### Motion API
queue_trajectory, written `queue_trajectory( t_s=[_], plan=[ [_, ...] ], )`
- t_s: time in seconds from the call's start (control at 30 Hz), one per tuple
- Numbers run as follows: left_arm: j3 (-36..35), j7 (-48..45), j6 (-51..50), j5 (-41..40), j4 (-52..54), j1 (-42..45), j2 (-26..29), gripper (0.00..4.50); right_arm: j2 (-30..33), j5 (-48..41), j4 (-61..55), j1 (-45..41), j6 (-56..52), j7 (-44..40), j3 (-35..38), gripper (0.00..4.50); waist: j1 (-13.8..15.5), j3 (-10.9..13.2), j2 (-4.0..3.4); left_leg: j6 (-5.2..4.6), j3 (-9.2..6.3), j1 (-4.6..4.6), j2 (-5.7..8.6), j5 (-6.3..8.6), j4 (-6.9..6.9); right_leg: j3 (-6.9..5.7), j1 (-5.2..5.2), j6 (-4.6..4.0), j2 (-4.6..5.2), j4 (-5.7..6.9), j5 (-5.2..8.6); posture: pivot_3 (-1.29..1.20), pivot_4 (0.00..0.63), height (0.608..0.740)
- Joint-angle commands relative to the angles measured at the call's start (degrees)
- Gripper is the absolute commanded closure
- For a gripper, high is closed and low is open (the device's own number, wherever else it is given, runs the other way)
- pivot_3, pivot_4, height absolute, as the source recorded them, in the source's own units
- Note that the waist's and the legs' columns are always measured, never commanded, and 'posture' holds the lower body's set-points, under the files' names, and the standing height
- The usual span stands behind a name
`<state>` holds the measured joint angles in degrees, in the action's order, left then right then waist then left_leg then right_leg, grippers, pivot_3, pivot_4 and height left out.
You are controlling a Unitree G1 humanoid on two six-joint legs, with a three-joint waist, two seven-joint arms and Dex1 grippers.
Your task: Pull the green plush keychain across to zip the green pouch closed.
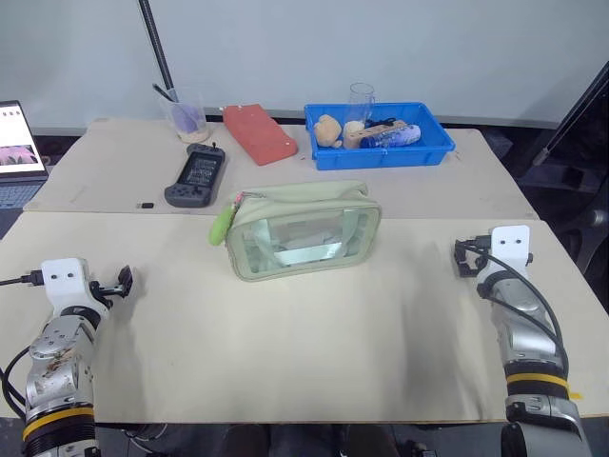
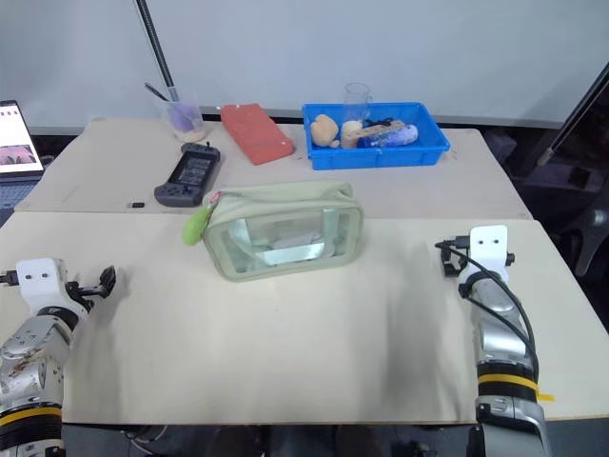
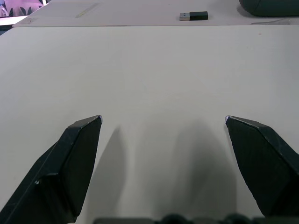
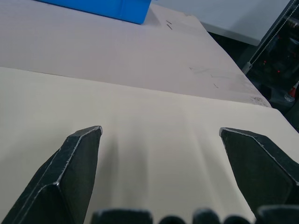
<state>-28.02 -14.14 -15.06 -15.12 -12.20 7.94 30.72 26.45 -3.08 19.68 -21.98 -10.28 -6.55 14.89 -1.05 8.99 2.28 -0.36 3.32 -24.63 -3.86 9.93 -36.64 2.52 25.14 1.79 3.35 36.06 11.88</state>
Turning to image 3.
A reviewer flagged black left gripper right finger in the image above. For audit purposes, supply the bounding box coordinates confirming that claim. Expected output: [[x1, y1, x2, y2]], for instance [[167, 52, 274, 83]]
[[224, 115, 299, 218]]

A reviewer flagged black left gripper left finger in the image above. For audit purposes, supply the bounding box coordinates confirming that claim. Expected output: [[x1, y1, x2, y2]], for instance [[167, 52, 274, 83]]
[[0, 115, 103, 224]]

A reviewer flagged dark grey rounded object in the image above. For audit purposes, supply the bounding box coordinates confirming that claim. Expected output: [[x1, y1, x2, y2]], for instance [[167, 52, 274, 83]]
[[238, 0, 299, 17]]

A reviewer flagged floral patterned fabric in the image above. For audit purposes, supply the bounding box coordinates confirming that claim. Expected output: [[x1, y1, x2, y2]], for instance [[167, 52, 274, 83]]
[[0, 0, 49, 17]]

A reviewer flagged black USB dongle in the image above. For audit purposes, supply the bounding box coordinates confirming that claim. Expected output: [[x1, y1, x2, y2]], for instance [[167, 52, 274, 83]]
[[179, 11, 209, 22]]

